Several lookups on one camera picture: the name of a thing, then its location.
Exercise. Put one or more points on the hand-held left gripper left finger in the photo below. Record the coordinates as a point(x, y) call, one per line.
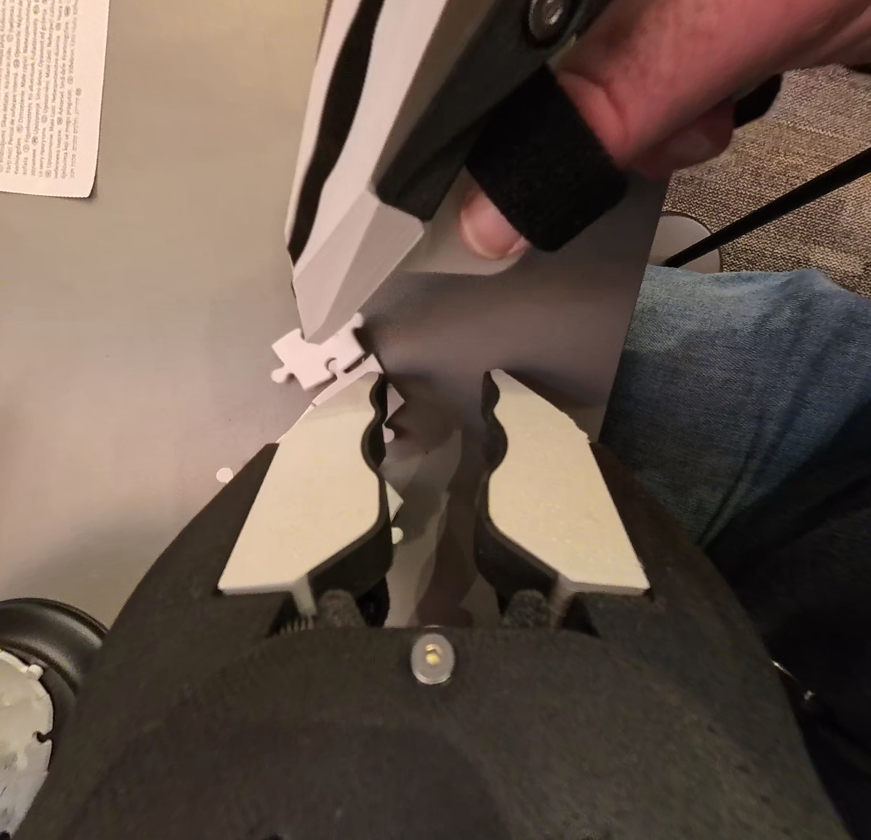
point(306, 513)

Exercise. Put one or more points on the thin black bar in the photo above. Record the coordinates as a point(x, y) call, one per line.
point(769, 207)

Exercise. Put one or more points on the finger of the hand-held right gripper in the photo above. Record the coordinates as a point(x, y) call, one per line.
point(421, 70)
point(319, 84)

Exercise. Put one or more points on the person's leg in blue jeans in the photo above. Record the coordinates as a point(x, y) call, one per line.
point(735, 390)

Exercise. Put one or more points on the black ball stand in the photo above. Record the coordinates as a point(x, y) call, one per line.
point(67, 642)

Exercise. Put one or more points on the white puzzle piece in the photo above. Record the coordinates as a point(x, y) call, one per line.
point(309, 357)

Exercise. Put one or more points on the joined white puzzle pieces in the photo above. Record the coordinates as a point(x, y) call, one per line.
point(389, 436)

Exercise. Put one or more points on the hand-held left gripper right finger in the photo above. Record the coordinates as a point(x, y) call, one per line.
point(564, 513)

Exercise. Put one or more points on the person's right hand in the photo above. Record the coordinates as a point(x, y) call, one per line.
point(680, 70)

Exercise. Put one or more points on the white instruction sheet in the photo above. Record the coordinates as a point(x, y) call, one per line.
point(54, 70)

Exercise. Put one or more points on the grey round disc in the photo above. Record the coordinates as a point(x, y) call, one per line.
point(687, 234)

